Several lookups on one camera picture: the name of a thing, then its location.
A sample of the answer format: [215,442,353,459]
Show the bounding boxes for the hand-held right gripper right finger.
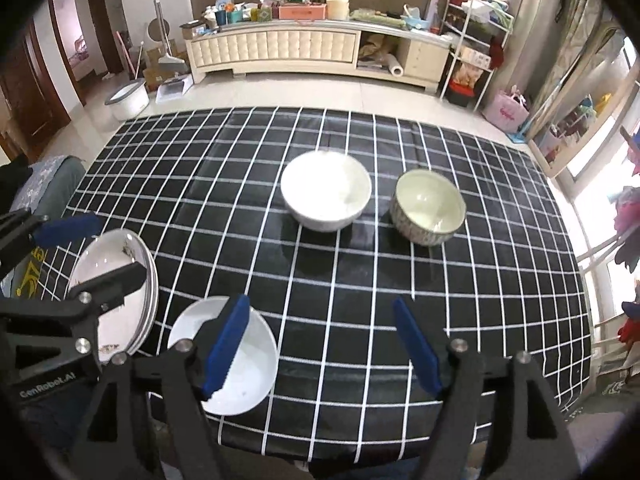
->
[392,296,581,480]

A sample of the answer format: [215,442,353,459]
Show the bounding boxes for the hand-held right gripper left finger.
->
[75,294,251,480]

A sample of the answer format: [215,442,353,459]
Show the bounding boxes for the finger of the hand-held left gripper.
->
[0,261,147,361]
[0,209,103,281]

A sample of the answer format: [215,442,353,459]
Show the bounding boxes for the small white plate gold pattern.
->
[67,229,151,365]

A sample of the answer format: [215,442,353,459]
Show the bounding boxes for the white bowl with blue flowers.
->
[167,296,279,416]

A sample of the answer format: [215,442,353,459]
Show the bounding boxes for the grey fabric sofa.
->
[0,155,86,301]

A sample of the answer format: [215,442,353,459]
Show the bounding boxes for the black white checked tablecloth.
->
[30,106,593,461]

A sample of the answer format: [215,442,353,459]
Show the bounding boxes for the brown wooden door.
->
[0,25,71,161]

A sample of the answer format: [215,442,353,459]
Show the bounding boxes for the white mop bucket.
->
[104,79,150,121]

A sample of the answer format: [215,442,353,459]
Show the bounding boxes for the green patterned bowl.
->
[390,169,467,247]

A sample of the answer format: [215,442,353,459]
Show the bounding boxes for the white grey dustpan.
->
[155,76,194,106]

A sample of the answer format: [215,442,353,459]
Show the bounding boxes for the mop with pink stick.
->
[116,30,147,83]

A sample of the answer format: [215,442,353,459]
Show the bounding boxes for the plain white bowl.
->
[280,151,372,232]

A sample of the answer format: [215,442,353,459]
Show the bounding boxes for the brown cardboard boxes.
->
[145,47,167,86]

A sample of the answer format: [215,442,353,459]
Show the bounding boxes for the white upright broom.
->
[149,0,190,73]

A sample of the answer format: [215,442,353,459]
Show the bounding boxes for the clothes drying rack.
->
[575,220,640,361]

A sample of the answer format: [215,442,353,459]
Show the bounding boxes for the white plastic bin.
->
[542,127,564,161]

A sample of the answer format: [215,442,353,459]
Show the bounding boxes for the red pink hanging clothes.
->
[612,187,640,271]

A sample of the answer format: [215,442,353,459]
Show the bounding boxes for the pink bag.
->
[482,89,531,133]

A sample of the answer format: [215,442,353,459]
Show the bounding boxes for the red black box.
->
[447,80,476,108]

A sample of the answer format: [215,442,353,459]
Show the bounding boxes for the cream television cabinet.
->
[186,20,453,93]

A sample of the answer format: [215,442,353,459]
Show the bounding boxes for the glass balcony door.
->
[530,30,640,291]

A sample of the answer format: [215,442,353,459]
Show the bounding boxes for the white shelf rack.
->
[440,0,516,111]

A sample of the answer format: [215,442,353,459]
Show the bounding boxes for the brown paper bags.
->
[357,32,388,58]

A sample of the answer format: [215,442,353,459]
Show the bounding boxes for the orange box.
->
[278,3,327,22]

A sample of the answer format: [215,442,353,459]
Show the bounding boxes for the beige patterned curtain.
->
[530,0,631,161]

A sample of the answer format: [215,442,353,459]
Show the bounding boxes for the silver tower air conditioner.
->
[510,0,557,106]

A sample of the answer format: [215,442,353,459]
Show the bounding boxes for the brown door frame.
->
[47,0,123,107]

